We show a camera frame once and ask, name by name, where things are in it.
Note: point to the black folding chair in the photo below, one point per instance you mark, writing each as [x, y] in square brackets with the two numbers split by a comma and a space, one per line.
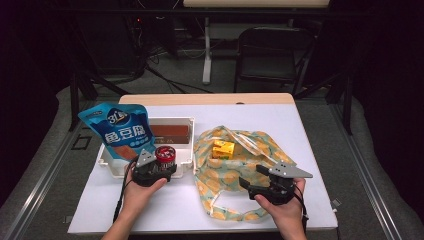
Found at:
[270, 66]

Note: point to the white plastic box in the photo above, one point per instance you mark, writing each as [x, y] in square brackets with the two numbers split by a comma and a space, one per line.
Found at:
[183, 156]

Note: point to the person's right hand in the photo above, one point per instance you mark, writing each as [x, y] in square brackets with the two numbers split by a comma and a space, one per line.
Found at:
[286, 213]

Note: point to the aluminium rail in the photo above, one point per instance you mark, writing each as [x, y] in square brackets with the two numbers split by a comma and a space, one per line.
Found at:
[370, 180]
[43, 180]

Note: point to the dark computer cabinet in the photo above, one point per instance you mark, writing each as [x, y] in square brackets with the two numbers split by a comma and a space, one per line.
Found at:
[110, 43]

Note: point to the black metal stand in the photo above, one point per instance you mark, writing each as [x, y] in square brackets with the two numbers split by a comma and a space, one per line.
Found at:
[75, 100]
[347, 100]

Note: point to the small grey tag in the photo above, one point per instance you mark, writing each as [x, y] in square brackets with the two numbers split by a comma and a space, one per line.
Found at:
[336, 202]

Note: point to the blue snack pouch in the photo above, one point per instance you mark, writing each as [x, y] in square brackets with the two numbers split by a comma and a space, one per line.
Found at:
[123, 130]

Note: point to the white desk leg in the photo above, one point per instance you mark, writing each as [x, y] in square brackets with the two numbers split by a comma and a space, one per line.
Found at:
[207, 56]

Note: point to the red lid jar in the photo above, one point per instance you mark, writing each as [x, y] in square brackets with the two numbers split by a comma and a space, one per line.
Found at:
[165, 154]

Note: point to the person's left hand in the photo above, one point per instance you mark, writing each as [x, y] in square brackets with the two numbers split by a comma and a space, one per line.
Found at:
[140, 196]

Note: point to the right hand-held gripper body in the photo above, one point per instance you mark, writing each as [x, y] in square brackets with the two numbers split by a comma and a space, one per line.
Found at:
[283, 186]

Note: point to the brown rectangular box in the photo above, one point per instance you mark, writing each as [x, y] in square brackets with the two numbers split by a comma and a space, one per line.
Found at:
[170, 133]

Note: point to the white table mat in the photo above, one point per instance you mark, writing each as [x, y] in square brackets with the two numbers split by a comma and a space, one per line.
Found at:
[186, 206]

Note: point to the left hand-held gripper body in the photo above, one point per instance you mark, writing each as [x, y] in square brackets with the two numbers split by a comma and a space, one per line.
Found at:
[146, 173]

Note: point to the orange slice print cloth bag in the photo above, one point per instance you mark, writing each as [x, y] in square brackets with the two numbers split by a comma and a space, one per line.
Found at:
[226, 173]

